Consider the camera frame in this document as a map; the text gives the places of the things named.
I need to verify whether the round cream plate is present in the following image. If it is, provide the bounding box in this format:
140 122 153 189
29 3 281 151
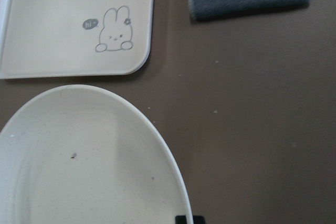
1 85 193 223

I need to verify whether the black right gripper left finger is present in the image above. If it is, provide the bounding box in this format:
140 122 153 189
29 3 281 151
175 215 186 224

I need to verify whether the cream rabbit tray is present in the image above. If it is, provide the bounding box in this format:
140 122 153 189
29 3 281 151
1 0 153 79

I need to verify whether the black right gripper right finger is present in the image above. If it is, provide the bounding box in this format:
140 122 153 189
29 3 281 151
193 215 205 224

